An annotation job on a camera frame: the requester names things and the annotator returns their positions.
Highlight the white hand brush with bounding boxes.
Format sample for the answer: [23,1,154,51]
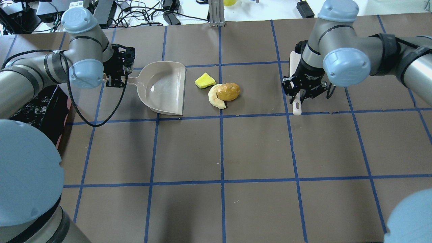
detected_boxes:
[289,51,302,116]

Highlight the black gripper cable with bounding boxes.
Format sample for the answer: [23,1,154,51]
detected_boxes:
[0,49,129,128]

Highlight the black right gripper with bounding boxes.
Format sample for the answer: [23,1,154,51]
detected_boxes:
[282,59,329,105]

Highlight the brown bread roll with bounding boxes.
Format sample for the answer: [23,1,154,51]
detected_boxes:
[216,83,241,101]

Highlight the yellow sponge piece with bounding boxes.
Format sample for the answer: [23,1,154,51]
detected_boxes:
[194,73,217,89]

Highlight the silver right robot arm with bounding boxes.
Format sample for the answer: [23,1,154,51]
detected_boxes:
[282,0,431,243]

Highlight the black power adapter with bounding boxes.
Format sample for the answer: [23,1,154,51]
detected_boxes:
[296,0,315,19]

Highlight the bin with black bag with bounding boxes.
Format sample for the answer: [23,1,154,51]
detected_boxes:
[10,86,71,147]

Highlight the pale melon rind slice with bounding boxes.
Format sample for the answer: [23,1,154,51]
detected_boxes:
[208,84,227,110]

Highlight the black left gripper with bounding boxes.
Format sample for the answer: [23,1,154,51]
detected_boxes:
[103,44,136,88]

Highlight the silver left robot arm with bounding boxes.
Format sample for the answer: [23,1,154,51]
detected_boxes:
[0,7,136,243]

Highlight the beige plastic dustpan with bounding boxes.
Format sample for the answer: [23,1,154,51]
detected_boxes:
[128,61,186,116]

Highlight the aluminium frame post left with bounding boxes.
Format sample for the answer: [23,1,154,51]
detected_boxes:
[208,0,226,27]

